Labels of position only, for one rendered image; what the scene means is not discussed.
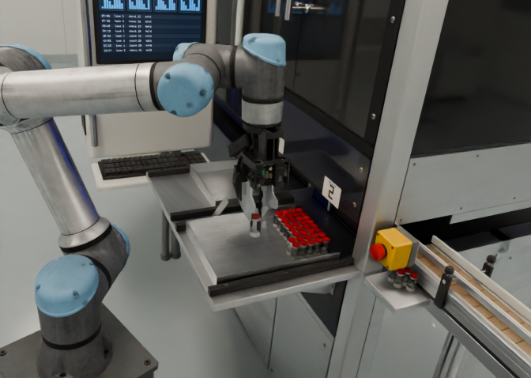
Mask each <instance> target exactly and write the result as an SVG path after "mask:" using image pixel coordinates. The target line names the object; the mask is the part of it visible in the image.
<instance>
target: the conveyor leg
mask: <svg viewBox="0 0 531 378"><path fill-rule="evenodd" d="M464 352H465V347H464V346H463V345H462V344H461V343H460V342H459V341H458V340H457V339H456V338H455V337H454V336H453V335H452V334H451V333H450V332H449V331H448V333H447V336H446V340H445V342H444V344H443V347H442V351H441V354H440V356H439V360H438V362H437V365H436V367H435V371H434V374H433V377H432V378H454V377H455V376H456V373H457V370H458V367H459V365H460V363H461V359H462V357H463V354H464Z"/></svg>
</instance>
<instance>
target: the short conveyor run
mask: <svg viewBox="0 0 531 378"><path fill-rule="evenodd" d="M431 242H432V243H433V244H430V245H429V246H424V245H423V244H422V243H421V242H419V243H420V246H419V250H418V252H417V256H416V261H415V263H414V264H413V265H412V266H407V267H410V268H411V269H412V273H416V274H418V276H419V277H418V279H417V283H416V286H417V287H418V288H419V289H420V290H422V291H423V292H424V293H425V294H426V295H427V296H428V297H429V298H430V299H431V301H430V304H429V305H428V306H425V308H426V309H427V310H428V311H429V312H430V313H431V314H432V315H433V316H434V317H435V318H436V319H437V320H438V321H439V322H440V323H441V324H442V325H443V326H444V327H445V328H446V329H447V330H448V331H449V332H450V333H451V334H452V335H453V336H454V337H455V338H456V339H457V340H458V341H459V342H460V343H461V344H462V345H463V346H464V347H465V348H466V349H467V350H468V351H469V352H470V353H471V354H472V355H473V356H474V357H475V358H476V359H477V360H479V361H480V362H481V363H482V364H483V365H484V366H485V367H486V368H487V369H488V370H489V371H490V372H491V373H492V374H493V375H494V376H495V377H496V378H531V310H530V309H529V308H527V307H526V306H525V305H524V304H523V303H522V302H520V301H519V300H518V299H516V298H515V297H513V296H512V295H511V294H510V293H508V292H507V291H506V290H505V289H504V288H502V287H501V286H500V285H498V284H497V283H496V282H494V281H493V280H492V279H491V274H492V272H493V270H494V267H493V266H492V264H493V263H495V261H496V257H495V256H493V255H488V257H487V258H486V260H487V262H485V263H484V265H483V268H482V270H479V269H478V268H476V267H475V266H474V265H473V264H471V263H470V262H469V261H468V260H466V259H465V258H464V257H462V256H461V255H459V254H458V253H457V252H456V251H455V250H454V249H452V248H451V247H450V246H448V245H447V244H445V243H444V242H443V241H442V240H440V239H439V238H438V237H437V236H435V235H434V236H432V239H431Z"/></svg>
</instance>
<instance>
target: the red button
mask: <svg viewBox="0 0 531 378"><path fill-rule="evenodd" d="M369 252H370V256H371V257H372V259H373V260H375V261H379V260H383V259H384V258H385V249H384V247H383V246H382V245H381V244H380V243H377V244H372V245H371V246H370V249H369Z"/></svg>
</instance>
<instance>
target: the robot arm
mask: <svg viewBox="0 0 531 378"><path fill-rule="evenodd" d="M285 47H286V44H285V41H284V39H283V38H282V37H281V36H278V35H274V34H267V33H252V34H248V35H245V36H244V37H243V42H242V45H223V44H210V43H199V42H193V43H181V44H179V45H178V46H177V47H176V49H175V52H174V55H173V61H170V62H147V63H135V64H122V65H111V66H89V67H77V68H65V69H53V70H52V68H51V65H50V64H49V62H48V61H47V60H46V59H45V58H44V57H43V56H42V55H41V54H40V53H39V52H38V51H36V50H34V49H32V48H30V47H28V46H25V45H22V44H9V45H2V46H0V129H3V130H6V131H8V132H9V133H10V135H11V137H12V139H13V140H14V142H15V144H16V146H17V148H18V150H19V152H20V154H21V156H22V158H23V160H24V162H25V164H26V166H27V168H28V170H29V171H30V173H31V175H32V178H33V179H34V181H35V183H36V186H37V187H38V189H39V191H40V194H41V195H42V197H43V200H44V201H45V203H46V204H47V207H48V209H49V210H50V212H51V215H52V217H53V218H54V220H55V223H56V225H57V226H58V229H59V231H60V232H61V234H60V236H59V238H58V245H59V247H60V249H61V251H62V253H63V254H64V256H60V257H58V260H54V259H53V260H51V261H50V262H49V263H47V264H46V265H45V266H43V268H42V269H41V270H40V271H39V273H38V274H37V276H36V280H35V290H34V298H35V302H36V306H37V310H38V316H39V321H40V330H41V335H42V338H41V341H40V346H39V349H38V352H37V355H36V365H37V370H38V373H39V375H40V377H41V378H97V377H98V376H99V375H100V374H102V373H103V372H104V370H105V369H106V368H107V367H108V366H109V364H110V362H111V358H112V347H111V340H110V338H109V336H108V335H107V332H106V331H105V330H104V328H103V326H102V324H101V315H100V305H101V302H102V301H103V299H104V298H105V296H106V294H107V292H108V291H109V289H110V288H111V286H112V285H113V283H114V281H115V279H116V278H117V277H118V275H119V273H120V272H121V271H122V270H123V268H124V267H125V265H126V262H127V260H128V258H129V255H130V242H129V240H128V237H127V235H126V234H125V233H124V232H123V230H122V229H121V228H117V227H116V225H115V224H112V223H110V221H109V220H108V219H107V218H106V217H101V216H100V215H99V214H98V213H97V211H96V208H95V206H94V204H93V202H92V200H91V197H90V195H89V193H88V191H87V189H86V187H85V184H84V182H83V180H82V178H81V176H80V173H79V171H78V170H77V167H76V165H75V163H74V161H73V158H72V157H71V155H70V151H69V150H68V148H67V146H66V143H65V142H64V139H63V137H62V135H61V133H60V131H59V129H58V126H57V124H56V122H55V120H54V117H56V116H72V115H99V114H115V113H129V112H157V111H167V112H169V113H171V114H173V115H176V116H178V117H190V116H192V115H196V114H197V113H199V112H200V111H201V110H202V109H203V108H205V107H206V106H207V105H208V104H209V102H210V101H211V99H212V97H213V94H214V93H215V92H216V91H217V90H218V88H228V89H242V120H243V129H244V130H245V131H247V132H250V133H247V134H244V135H243V136H241V137H240V138H238V139H237V140H236V141H234V142H233V143H232V144H231V145H229V146H228V151H229V156H230V157H235V158H238V162H237V165H234V172H233V177H232V183H233V187H234V189H235V193H236V196H237V198H238V200H239V204H240V205H241V208H242V210H243V212H244V214H245V215H246V217H247V218H248V219H249V220H250V221H252V214H255V213H256V205H255V202H254V199H253V195H252V193H253V191H254V190H255V191H256V190H257V187H258V188H259V190H260V193H259V196H258V200H259V204H258V213H259V215H260V216H261V217H260V218H263V217H264V216H265V214H266V212H267V210H268V209H269V207H271V208H274V209H277V208H278V200H277V198H276V196H275V194H274V192H273V186H274V187H281V186H283V183H286V184H287V185H288V181H289V167H290V159H288V158H287V157H286V156H285V155H283V154H282V153H280V152H279V138H283V136H284V130H282V129H281V120H282V115H283V107H284V102H283V99H284V72H285V67H286V62H285ZM285 164H286V165H287V166H288V167H287V177H285V176H284V165H285ZM247 179H249V180H247Z"/></svg>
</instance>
